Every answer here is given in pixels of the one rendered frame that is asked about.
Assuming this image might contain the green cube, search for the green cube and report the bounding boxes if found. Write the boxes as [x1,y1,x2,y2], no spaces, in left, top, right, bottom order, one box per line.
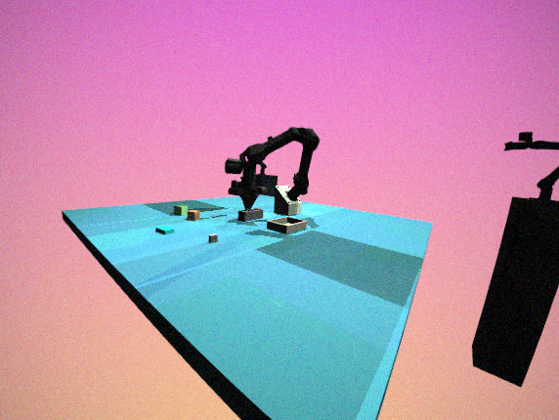
[174,204,188,216]

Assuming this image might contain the teal flat block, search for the teal flat block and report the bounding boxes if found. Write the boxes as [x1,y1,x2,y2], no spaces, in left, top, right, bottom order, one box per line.
[155,226,174,235]

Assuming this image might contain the small orange cube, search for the small orange cube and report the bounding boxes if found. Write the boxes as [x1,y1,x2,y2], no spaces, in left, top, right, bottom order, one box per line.
[188,210,200,221]

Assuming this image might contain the cream shallow square tray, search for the cream shallow square tray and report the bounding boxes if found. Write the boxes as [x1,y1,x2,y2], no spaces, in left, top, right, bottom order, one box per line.
[267,217,307,234]

